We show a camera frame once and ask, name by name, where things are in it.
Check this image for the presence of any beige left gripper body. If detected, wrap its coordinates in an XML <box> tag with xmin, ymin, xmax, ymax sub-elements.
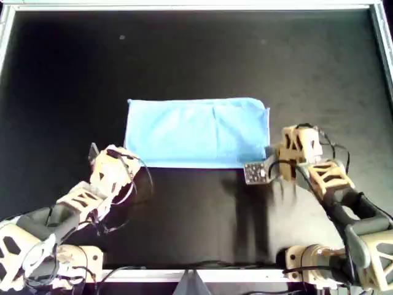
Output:
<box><xmin>90</xmin><ymin>147</ymin><xmax>141</xmax><ymax>198</ymax></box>

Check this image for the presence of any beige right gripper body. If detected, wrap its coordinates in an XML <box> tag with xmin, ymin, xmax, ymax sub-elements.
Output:
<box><xmin>275</xmin><ymin>125</ymin><xmax>324</xmax><ymax>181</ymax></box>

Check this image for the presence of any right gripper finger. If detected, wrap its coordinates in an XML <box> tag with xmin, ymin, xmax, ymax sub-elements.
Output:
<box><xmin>264</xmin><ymin>145</ymin><xmax>279</xmax><ymax>166</ymax></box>

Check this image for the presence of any blue microfibre cloth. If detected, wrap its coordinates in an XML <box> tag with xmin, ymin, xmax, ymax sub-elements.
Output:
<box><xmin>124</xmin><ymin>97</ymin><xmax>271</xmax><ymax>169</ymax></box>

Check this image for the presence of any beige right arm base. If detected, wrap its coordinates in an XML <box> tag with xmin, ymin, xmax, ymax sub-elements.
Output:
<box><xmin>284</xmin><ymin>244</ymin><xmax>348</xmax><ymax>286</ymax></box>

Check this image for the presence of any beige left arm base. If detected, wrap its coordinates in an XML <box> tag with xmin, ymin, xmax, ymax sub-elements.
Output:
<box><xmin>58</xmin><ymin>245</ymin><xmax>104</xmax><ymax>289</ymax></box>

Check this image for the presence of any grey triangular stand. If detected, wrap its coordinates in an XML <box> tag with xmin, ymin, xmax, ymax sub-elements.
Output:
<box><xmin>174</xmin><ymin>270</ymin><xmax>210</xmax><ymax>295</ymax></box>

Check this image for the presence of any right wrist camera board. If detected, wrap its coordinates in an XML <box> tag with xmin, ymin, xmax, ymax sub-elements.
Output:
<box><xmin>244</xmin><ymin>161</ymin><xmax>268</xmax><ymax>185</ymax></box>

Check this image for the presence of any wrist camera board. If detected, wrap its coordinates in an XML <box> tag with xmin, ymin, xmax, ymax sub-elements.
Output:
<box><xmin>87</xmin><ymin>143</ymin><xmax>101</xmax><ymax>163</ymax></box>
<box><xmin>244</xmin><ymin>161</ymin><xmax>268</xmax><ymax>185</ymax></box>

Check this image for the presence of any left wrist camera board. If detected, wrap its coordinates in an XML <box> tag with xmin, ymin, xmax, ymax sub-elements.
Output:
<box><xmin>87</xmin><ymin>143</ymin><xmax>101</xmax><ymax>163</ymax></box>

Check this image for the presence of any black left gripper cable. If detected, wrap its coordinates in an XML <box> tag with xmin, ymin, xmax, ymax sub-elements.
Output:
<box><xmin>98</xmin><ymin>153</ymin><xmax>154</xmax><ymax>234</ymax></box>

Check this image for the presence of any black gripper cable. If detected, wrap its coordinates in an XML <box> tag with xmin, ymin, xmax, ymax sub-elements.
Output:
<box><xmin>317</xmin><ymin>127</ymin><xmax>351</xmax><ymax>173</ymax></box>
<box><xmin>98</xmin><ymin>153</ymin><xmax>154</xmax><ymax>234</ymax></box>

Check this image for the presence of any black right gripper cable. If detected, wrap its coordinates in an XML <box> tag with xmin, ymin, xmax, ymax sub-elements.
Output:
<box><xmin>317</xmin><ymin>127</ymin><xmax>351</xmax><ymax>173</ymax></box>

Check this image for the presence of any aluminium table frame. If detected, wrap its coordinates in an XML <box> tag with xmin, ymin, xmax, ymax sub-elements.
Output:
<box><xmin>0</xmin><ymin>0</ymin><xmax>393</xmax><ymax>283</ymax></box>

